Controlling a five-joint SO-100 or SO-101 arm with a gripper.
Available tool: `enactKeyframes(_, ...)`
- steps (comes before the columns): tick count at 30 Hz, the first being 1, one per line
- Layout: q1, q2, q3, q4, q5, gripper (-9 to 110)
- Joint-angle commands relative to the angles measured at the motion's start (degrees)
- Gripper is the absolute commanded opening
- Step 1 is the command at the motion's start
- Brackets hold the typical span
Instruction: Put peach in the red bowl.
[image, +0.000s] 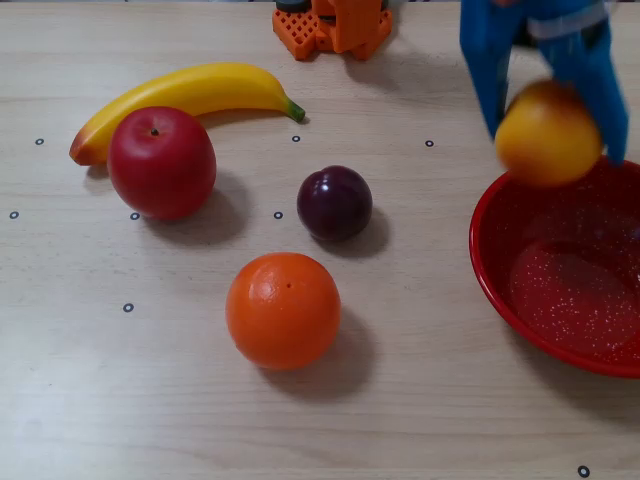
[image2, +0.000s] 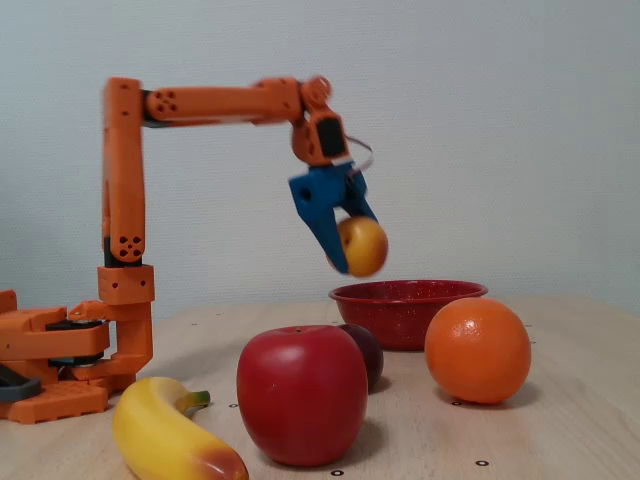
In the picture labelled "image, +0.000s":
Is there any red speckled enamel bowl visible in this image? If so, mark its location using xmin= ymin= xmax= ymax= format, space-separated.
xmin=468 ymin=155 xmax=640 ymax=379

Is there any yellow toy peach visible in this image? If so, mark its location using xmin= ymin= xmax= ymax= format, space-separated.
xmin=494 ymin=79 xmax=605 ymax=188

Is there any toy orange fruit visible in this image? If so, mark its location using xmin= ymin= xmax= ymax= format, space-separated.
xmin=225 ymin=252 xmax=342 ymax=371

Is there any orange robot base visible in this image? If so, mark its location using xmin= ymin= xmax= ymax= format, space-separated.
xmin=272 ymin=0 xmax=394 ymax=62

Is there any yellow toy banana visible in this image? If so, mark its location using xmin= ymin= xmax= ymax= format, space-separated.
xmin=68 ymin=62 xmax=306 ymax=167

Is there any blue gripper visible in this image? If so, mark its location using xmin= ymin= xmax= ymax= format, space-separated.
xmin=459 ymin=0 xmax=631 ymax=167

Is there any dark purple toy plum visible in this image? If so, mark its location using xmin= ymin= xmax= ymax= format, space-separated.
xmin=296 ymin=165 xmax=374 ymax=244

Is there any red toy apple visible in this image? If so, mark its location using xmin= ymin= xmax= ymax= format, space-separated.
xmin=106 ymin=105 xmax=218 ymax=221

